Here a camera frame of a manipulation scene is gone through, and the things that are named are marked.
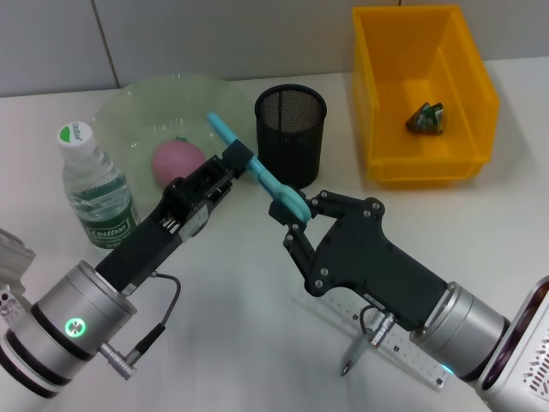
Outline clear plastic ruler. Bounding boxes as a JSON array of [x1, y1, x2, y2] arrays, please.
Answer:
[[294, 291, 455, 393]]

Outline green plastic wrapper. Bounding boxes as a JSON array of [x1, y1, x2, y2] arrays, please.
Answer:
[[404, 101, 445, 136]]

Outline green glass fruit plate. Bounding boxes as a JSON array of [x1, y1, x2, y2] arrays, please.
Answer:
[[92, 72, 258, 208]]

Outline gripper cable with plug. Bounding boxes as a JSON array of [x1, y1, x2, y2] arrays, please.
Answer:
[[98, 271, 184, 382], [359, 303, 398, 349]]

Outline blue scissors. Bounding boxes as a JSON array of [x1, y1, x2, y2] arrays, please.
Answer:
[[206, 112, 312, 227]]

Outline black mesh pen cup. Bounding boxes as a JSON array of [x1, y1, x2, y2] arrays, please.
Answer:
[[253, 83, 329, 191]]

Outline yellow plastic bin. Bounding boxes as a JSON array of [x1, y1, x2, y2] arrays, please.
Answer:
[[352, 4, 501, 191]]

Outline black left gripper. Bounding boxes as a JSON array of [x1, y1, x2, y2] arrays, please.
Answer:
[[94, 140, 255, 297]]

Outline pink peach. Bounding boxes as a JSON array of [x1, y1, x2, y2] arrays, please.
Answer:
[[150, 136, 208, 191]]

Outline left gripper cable with plug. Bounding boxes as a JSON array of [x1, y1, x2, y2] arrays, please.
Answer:
[[98, 271, 184, 382]]

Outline clear green-label water bottle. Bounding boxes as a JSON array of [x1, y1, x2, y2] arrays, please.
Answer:
[[56, 121, 142, 259]]

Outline right gripper cable with plug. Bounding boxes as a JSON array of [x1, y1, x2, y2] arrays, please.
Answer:
[[359, 303, 398, 349]]

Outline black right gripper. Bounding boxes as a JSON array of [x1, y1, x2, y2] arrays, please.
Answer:
[[268, 188, 451, 332]]

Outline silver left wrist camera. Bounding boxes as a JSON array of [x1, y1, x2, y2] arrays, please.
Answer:
[[0, 227, 38, 301]]

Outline grey white pen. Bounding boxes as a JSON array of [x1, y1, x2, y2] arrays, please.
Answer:
[[339, 334, 371, 379]]

